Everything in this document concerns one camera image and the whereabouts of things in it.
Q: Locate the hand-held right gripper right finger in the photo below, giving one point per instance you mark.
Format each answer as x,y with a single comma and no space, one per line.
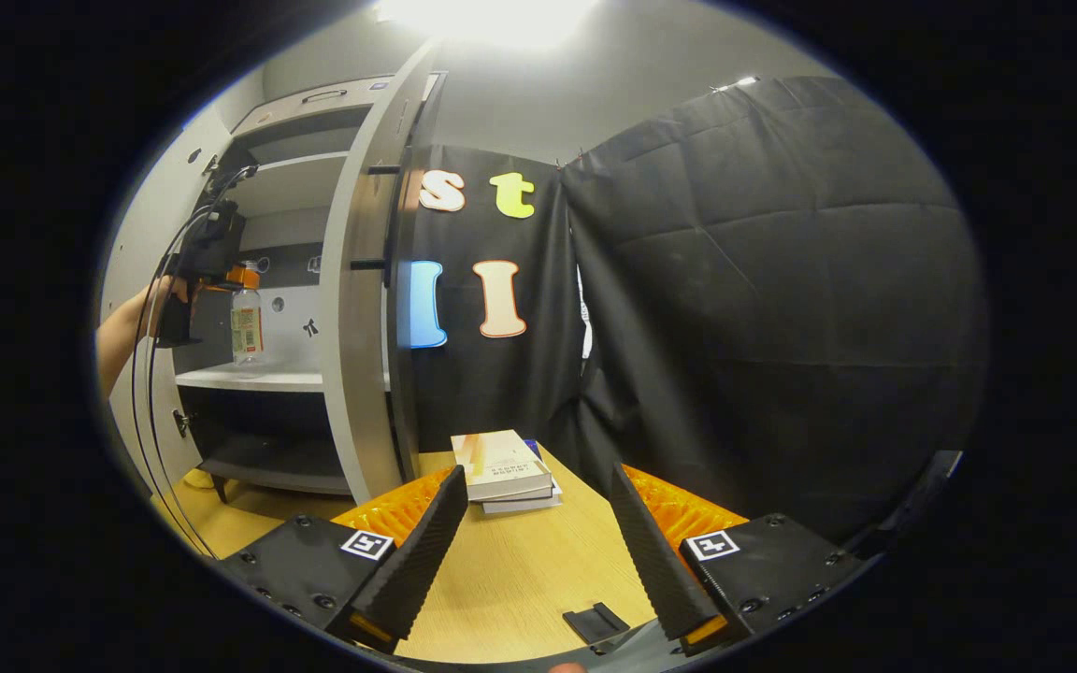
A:
655,561

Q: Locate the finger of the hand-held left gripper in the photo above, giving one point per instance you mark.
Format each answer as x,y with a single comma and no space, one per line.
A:
244,276

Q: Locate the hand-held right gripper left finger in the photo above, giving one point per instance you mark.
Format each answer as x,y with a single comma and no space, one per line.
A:
417,570

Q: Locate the clear plastic bottle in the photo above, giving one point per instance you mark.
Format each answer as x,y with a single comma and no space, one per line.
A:
246,327

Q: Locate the white cabinet door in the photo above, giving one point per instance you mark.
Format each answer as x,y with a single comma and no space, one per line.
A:
160,187
356,327

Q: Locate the white and grey cabinet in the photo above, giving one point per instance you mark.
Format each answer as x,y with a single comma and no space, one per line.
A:
258,376

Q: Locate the black table clamp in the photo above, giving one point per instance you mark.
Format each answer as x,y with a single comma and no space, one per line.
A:
595,624

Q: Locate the white and blue book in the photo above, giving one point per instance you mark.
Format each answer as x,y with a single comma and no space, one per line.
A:
538,503

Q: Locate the cream and orange book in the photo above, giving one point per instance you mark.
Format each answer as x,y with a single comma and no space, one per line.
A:
501,463

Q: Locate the black quilted backdrop cloth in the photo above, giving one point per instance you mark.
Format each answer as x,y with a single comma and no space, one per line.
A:
782,327

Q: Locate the ceiling light panel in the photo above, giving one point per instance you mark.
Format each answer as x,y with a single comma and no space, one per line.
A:
735,84

